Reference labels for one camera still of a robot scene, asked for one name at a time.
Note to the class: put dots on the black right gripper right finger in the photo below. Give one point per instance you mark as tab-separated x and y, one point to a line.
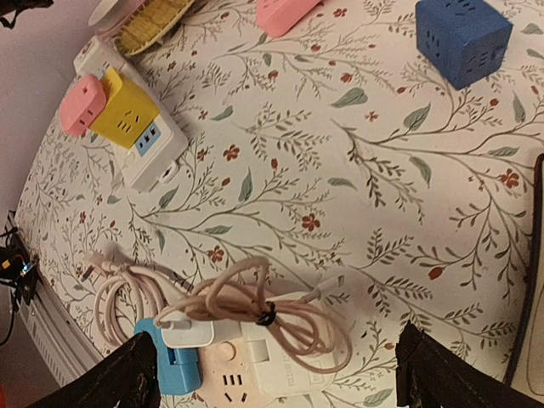
430	375

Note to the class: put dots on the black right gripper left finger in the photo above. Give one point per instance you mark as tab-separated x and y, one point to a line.
128	377

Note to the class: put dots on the dark blue cube socket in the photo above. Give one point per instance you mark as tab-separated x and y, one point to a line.
465	40

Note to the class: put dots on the pink triangular power socket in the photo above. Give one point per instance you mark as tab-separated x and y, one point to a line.
278	17

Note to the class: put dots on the cyan square plug adapter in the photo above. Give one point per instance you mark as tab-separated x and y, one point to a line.
177	368

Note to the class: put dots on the round pink power socket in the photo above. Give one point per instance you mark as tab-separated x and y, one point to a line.
245	366

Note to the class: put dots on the yellow cube socket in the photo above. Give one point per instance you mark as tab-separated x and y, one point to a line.
129	110

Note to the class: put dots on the pink plug adapter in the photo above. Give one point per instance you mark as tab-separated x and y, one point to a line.
82	105

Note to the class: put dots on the white charger left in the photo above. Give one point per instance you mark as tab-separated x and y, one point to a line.
181	332

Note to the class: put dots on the white charger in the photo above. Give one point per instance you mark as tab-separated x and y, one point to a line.
181	332
276	372

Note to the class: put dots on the floral square plate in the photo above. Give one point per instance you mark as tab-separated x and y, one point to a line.
525	368

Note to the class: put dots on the white charger right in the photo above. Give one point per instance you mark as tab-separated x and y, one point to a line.
276	372

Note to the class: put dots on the white power strip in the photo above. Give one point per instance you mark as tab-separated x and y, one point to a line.
154	157

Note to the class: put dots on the woven bamboo tray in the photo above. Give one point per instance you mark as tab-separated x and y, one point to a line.
147	24

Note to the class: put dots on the pink plate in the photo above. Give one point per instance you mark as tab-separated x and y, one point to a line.
109	16

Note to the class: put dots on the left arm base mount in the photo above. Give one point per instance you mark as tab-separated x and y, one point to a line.
19	271

